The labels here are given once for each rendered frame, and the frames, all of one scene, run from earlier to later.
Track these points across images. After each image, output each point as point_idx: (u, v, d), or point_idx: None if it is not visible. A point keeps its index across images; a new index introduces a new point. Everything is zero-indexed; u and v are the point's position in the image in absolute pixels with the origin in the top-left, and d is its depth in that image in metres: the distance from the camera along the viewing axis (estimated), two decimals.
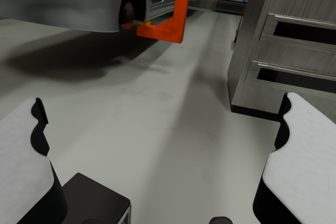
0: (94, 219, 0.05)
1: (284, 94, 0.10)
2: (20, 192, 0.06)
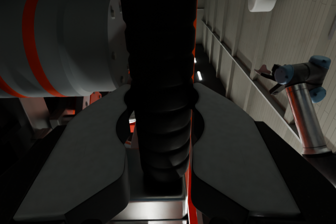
0: (94, 219, 0.05)
1: None
2: (96, 171, 0.06)
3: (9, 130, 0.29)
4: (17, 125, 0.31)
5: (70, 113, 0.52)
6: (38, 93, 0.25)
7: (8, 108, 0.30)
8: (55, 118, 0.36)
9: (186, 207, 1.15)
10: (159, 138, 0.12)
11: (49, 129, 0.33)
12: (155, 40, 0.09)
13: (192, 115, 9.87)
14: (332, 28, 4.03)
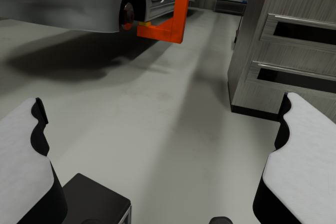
0: (94, 219, 0.05)
1: (284, 94, 0.10)
2: (20, 192, 0.06)
3: None
4: None
5: None
6: None
7: None
8: None
9: None
10: None
11: None
12: None
13: None
14: None
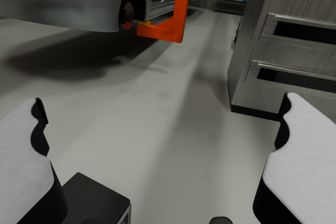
0: (94, 219, 0.05)
1: (284, 94, 0.10)
2: (20, 192, 0.06)
3: None
4: None
5: None
6: None
7: None
8: None
9: None
10: None
11: None
12: None
13: None
14: None
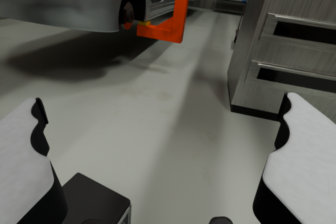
0: (94, 219, 0.05)
1: (284, 94, 0.10)
2: (20, 192, 0.06)
3: None
4: None
5: None
6: None
7: None
8: None
9: None
10: None
11: None
12: None
13: None
14: None
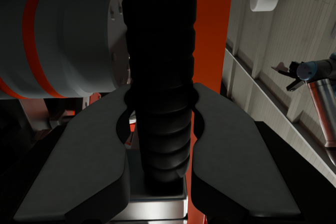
0: (94, 219, 0.05)
1: (190, 85, 0.11)
2: (96, 171, 0.06)
3: (9, 132, 0.29)
4: (17, 127, 0.31)
5: (70, 114, 0.52)
6: (38, 94, 0.25)
7: (8, 109, 0.30)
8: (55, 119, 0.36)
9: None
10: (160, 139, 0.12)
11: (49, 130, 0.33)
12: (156, 42, 0.09)
13: None
14: (335, 27, 4.07)
